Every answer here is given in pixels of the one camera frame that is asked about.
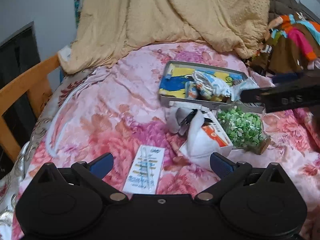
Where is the black white striped sock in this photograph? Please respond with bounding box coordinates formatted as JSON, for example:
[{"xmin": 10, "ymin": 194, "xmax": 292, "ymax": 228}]
[{"xmin": 175, "ymin": 107, "xmax": 197, "ymax": 135}]

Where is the white quilted baby cloth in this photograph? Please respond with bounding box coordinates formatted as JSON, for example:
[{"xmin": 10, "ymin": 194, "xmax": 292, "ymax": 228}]
[{"xmin": 192, "ymin": 70, "xmax": 232, "ymax": 102}]

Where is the striped colourful cloth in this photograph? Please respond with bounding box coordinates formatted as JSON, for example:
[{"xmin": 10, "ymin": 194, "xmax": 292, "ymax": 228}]
[{"xmin": 185, "ymin": 81, "xmax": 199, "ymax": 100}]

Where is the grey face mask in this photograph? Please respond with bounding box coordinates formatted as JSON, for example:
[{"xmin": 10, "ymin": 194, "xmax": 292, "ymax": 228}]
[{"xmin": 231, "ymin": 77, "xmax": 259, "ymax": 101}]

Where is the white plastic packet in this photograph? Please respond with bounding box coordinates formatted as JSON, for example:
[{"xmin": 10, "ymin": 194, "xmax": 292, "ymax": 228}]
[{"xmin": 180, "ymin": 111, "xmax": 219, "ymax": 171}]

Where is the orange white box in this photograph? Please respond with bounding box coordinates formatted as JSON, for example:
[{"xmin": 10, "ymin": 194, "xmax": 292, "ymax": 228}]
[{"xmin": 202, "ymin": 112, "xmax": 233, "ymax": 157}]

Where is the white printed card packet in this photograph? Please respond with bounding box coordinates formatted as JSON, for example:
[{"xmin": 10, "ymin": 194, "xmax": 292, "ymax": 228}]
[{"xmin": 123, "ymin": 145, "xmax": 165, "ymax": 194}]

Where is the brown colourful cartoon blanket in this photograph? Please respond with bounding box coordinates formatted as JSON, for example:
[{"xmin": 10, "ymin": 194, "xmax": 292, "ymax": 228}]
[{"xmin": 246, "ymin": 12, "xmax": 319, "ymax": 76}]

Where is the pink floral bedsheet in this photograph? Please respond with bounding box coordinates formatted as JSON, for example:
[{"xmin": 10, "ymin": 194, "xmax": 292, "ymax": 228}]
[{"xmin": 19, "ymin": 42, "xmax": 319, "ymax": 239}]

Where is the grey metal tray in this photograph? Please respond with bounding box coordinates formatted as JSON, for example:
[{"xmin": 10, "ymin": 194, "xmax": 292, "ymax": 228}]
[{"xmin": 158, "ymin": 60, "xmax": 266, "ymax": 114}]

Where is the dark brown quilted blanket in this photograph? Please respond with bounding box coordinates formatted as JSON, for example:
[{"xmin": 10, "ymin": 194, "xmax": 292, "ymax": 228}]
[{"xmin": 268, "ymin": 0, "xmax": 300, "ymax": 22}]

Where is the yellow blue cartoon drawing paper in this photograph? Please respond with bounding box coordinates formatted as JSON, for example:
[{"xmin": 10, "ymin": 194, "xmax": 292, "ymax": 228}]
[{"xmin": 159, "ymin": 62, "xmax": 247, "ymax": 102}]

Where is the beige dotted quilt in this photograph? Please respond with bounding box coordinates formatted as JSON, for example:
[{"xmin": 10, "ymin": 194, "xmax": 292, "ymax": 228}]
[{"xmin": 61, "ymin": 0, "xmax": 270, "ymax": 74}]

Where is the dark cabinet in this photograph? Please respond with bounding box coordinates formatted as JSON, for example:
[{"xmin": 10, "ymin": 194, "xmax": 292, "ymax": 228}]
[{"xmin": 0, "ymin": 21, "xmax": 42, "ymax": 91}]

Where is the wooden bed frame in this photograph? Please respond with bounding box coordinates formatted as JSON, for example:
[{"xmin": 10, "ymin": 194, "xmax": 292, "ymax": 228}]
[{"xmin": 0, "ymin": 55, "xmax": 60, "ymax": 162}]

